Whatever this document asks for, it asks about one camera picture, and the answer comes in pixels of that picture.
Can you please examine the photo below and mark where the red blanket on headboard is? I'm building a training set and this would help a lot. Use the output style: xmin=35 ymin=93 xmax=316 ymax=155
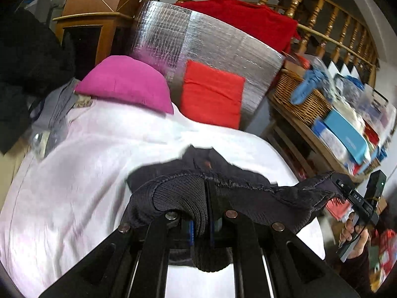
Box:
xmin=176 ymin=0 xmax=300 ymax=52

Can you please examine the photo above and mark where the light blue cloth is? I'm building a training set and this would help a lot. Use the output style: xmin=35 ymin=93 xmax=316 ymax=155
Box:
xmin=290 ymin=68 xmax=330 ymax=105

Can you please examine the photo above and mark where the magenta pillow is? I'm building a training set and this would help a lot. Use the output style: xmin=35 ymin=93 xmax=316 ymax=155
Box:
xmin=75 ymin=55 xmax=174 ymax=114

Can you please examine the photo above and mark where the beige leather armchair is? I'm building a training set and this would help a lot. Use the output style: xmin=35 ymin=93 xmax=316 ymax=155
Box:
xmin=0 ymin=137 xmax=29 ymax=207

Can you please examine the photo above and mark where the wooden bed railing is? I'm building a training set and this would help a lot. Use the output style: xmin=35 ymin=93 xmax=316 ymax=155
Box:
xmin=140 ymin=0 xmax=381 ymax=88

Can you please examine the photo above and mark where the cluttered wooden side shelf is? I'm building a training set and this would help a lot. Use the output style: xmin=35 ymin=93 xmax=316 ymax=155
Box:
xmin=265 ymin=54 xmax=396 ymax=183

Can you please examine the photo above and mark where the red cushion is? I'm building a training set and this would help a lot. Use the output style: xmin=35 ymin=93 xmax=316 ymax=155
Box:
xmin=180 ymin=60 xmax=245 ymax=129

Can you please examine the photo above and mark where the black quilted jacket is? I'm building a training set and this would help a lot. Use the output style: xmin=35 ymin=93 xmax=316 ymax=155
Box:
xmin=126 ymin=145 xmax=344 ymax=273

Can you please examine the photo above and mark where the black clothes pile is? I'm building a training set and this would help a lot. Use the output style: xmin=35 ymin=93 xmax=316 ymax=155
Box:
xmin=1 ymin=8 xmax=75 ymax=154

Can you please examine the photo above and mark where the blue box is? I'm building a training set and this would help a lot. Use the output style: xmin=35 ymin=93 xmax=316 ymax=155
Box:
xmin=324 ymin=109 xmax=371 ymax=165

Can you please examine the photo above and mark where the grey folded garment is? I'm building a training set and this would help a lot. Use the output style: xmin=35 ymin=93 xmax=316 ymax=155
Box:
xmin=30 ymin=78 xmax=80 ymax=131

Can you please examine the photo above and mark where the clear plastic bag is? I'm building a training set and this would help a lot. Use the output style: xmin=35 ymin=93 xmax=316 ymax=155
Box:
xmin=30 ymin=124 xmax=68 ymax=160

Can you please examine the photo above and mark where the person's right hand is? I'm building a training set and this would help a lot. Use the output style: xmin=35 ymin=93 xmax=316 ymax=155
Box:
xmin=338 ymin=212 xmax=369 ymax=262

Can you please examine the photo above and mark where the wooden cabinet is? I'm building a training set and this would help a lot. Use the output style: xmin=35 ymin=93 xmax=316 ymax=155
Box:
xmin=53 ymin=12 xmax=133 ymax=79

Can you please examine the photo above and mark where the wicker basket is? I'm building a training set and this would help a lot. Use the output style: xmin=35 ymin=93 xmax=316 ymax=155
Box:
xmin=272 ymin=69 xmax=334 ymax=127

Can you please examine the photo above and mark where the silver foil insulation panel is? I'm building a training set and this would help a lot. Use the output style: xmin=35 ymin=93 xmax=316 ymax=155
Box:
xmin=129 ymin=1 xmax=285 ymax=135

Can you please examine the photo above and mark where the pale pink bedspread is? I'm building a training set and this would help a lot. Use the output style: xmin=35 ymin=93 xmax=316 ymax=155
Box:
xmin=0 ymin=97 xmax=327 ymax=298

